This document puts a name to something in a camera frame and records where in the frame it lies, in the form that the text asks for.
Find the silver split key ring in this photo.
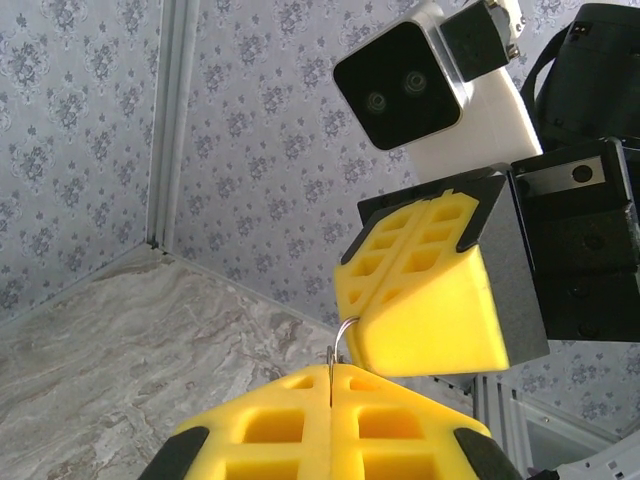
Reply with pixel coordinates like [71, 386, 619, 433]
[326, 316, 362, 407]

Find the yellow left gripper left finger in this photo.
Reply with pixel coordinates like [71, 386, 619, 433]
[139, 363, 334, 480]

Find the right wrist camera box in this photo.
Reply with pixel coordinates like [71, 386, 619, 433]
[332, 0, 546, 182]

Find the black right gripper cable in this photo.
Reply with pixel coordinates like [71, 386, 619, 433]
[519, 22, 574, 109]

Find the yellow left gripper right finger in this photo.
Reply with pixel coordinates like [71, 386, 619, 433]
[329, 363, 524, 480]

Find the aluminium frame post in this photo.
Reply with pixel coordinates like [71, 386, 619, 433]
[146, 0, 202, 252]

